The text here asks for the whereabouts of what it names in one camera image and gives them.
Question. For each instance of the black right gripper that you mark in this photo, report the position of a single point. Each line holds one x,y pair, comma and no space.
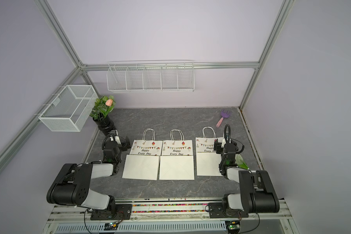
218,147

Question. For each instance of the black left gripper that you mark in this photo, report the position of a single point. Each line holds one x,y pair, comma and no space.
125,147

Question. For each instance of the large white party paper bag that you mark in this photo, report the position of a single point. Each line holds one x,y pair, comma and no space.
207,159

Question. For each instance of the small white party paper bag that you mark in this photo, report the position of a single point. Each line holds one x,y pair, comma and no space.
177,158

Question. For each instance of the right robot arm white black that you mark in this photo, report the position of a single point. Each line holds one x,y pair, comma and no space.
256,191

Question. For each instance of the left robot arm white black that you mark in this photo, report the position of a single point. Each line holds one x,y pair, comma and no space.
72,184

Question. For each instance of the green black work glove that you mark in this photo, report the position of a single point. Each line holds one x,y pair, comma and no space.
240,162

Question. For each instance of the pink purple toy rake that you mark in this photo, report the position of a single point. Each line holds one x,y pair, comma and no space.
224,115

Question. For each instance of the potted plant with pink flower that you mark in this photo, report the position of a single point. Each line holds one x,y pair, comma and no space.
103,107

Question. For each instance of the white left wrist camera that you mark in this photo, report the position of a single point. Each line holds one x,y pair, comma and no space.
119,140

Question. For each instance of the white wire side basket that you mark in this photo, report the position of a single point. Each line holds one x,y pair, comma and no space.
70,109

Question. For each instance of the white wire wall shelf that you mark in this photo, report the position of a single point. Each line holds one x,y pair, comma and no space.
151,76

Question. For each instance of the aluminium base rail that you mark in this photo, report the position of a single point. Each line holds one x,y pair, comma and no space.
169,216

